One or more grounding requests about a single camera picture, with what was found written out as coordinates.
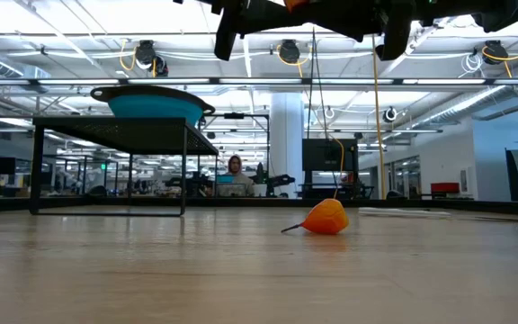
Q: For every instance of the black monitor on stand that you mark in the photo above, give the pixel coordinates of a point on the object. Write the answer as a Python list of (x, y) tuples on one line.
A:
[(328, 155)]

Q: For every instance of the person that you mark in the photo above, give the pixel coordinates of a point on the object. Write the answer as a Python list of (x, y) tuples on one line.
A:
[(236, 180)]

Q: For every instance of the red box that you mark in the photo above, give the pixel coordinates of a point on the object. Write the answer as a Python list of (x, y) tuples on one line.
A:
[(444, 187)]

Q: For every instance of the blue grey collapsible colander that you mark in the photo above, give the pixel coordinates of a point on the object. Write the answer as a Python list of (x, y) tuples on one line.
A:
[(155, 108)]

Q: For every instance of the black mesh shelf riser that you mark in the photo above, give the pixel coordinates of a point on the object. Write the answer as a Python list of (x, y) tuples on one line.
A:
[(124, 135)]

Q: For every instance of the black robot station frame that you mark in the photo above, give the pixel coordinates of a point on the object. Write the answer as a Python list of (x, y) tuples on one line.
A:
[(234, 116)]

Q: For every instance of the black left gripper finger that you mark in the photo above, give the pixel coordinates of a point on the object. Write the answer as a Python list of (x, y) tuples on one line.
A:
[(250, 18)]

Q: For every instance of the white column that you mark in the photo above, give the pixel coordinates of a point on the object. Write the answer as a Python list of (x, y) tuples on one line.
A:
[(286, 135)]

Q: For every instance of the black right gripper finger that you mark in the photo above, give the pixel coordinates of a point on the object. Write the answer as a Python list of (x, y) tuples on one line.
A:
[(367, 18)]

